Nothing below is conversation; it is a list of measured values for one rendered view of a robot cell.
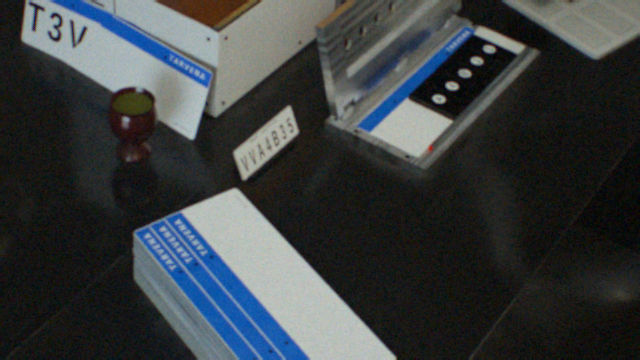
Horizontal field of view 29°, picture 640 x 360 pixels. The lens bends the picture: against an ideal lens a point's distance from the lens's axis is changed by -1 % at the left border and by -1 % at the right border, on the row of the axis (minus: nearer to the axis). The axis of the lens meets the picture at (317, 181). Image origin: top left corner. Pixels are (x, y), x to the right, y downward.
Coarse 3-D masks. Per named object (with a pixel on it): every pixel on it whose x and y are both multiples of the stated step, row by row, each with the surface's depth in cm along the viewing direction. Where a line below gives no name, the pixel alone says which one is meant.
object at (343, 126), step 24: (456, 24) 241; (432, 48) 234; (408, 72) 228; (384, 96) 222; (336, 120) 215; (360, 120) 217; (480, 120) 222; (360, 144) 214; (384, 144) 212; (456, 144) 216; (408, 168) 210; (432, 168) 211
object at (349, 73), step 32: (352, 0) 211; (384, 0) 220; (416, 0) 229; (448, 0) 237; (320, 32) 205; (352, 32) 213; (384, 32) 222; (416, 32) 229; (352, 64) 216; (384, 64) 222; (352, 96) 216
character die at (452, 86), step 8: (432, 72) 227; (440, 72) 227; (424, 80) 225; (432, 80) 225; (440, 80) 225; (448, 80) 225; (456, 80) 226; (440, 88) 224; (448, 88) 223; (456, 88) 224; (464, 88) 224; (472, 88) 224; (456, 96) 222; (464, 96) 223; (472, 96) 223
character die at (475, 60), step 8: (464, 48) 233; (448, 56) 231; (456, 56) 231; (464, 56) 231; (472, 56) 231; (480, 56) 232; (472, 64) 230; (480, 64) 230; (488, 64) 231; (496, 64) 230; (488, 72) 228; (496, 72) 228
